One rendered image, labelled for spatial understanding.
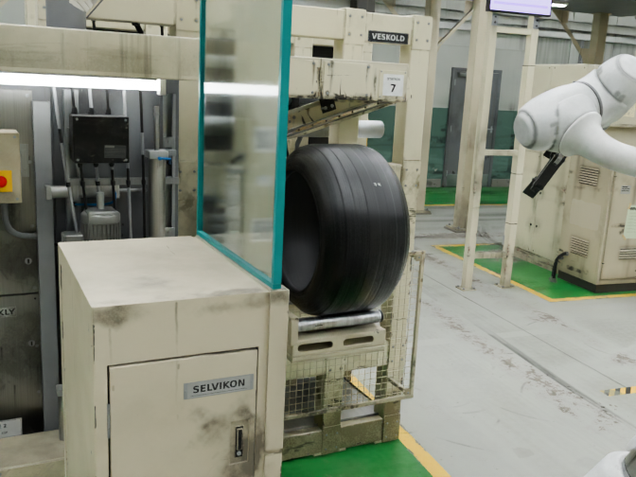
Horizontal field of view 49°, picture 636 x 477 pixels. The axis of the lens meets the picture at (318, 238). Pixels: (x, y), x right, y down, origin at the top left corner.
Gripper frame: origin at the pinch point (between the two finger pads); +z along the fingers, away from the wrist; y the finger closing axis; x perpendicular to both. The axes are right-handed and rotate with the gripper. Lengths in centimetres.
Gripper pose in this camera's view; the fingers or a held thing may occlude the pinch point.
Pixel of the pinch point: (539, 173)
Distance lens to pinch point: 185.3
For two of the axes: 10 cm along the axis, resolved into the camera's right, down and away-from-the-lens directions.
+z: -1.6, 4.3, 8.9
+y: -5.2, 7.3, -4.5
